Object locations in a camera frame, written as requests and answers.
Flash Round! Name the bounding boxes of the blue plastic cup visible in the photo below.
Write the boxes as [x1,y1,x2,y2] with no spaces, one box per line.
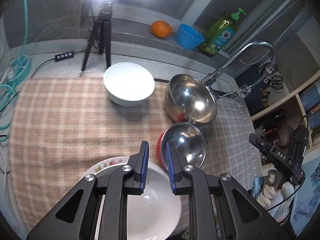
[176,24,204,50]

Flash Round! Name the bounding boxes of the white leaf pattern plate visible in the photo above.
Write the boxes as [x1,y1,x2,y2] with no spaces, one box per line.
[93,164,182,240]

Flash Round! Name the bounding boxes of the plaid beige table cloth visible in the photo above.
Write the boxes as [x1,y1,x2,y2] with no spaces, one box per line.
[9,77,172,230]

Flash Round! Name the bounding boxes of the wooden shelf unit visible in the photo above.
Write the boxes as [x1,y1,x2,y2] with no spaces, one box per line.
[251,71,319,163]

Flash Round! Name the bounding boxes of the black light tripod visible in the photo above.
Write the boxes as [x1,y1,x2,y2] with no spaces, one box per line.
[81,1,113,72]

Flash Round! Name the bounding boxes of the black inline light controller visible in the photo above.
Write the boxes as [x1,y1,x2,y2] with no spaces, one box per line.
[54,51,74,62]

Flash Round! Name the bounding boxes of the right gloved hand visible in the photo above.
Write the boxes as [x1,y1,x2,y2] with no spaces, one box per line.
[257,170,295,210]

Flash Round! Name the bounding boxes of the black scissors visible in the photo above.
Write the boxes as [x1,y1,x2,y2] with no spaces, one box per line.
[263,75,284,91]

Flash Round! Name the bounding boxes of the orange fruit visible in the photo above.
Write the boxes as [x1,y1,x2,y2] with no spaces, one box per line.
[151,20,172,39]

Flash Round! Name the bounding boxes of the red steel mixing bowl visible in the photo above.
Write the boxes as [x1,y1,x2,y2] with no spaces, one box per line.
[156,122,206,170]

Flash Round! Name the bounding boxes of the grey checked cloth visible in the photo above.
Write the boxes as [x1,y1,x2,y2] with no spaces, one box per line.
[200,98,262,190]

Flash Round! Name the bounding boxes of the green dish soap bottle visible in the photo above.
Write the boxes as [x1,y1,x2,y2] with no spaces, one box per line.
[197,8,247,57]

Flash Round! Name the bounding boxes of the teal power cable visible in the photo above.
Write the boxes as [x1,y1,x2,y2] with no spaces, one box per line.
[0,0,33,143]

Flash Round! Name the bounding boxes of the chrome kitchen faucet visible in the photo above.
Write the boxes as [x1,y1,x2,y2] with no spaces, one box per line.
[199,39,278,99]

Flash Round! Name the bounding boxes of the large pink floral plate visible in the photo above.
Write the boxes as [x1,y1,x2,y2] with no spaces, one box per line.
[82,156,129,177]

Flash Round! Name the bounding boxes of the pale blue ceramic bowl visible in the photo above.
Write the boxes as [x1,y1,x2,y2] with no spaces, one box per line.
[103,62,155,107]

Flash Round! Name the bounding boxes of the plain steel mixing bowl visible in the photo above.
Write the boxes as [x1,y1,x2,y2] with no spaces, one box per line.
[164,74,217,127]

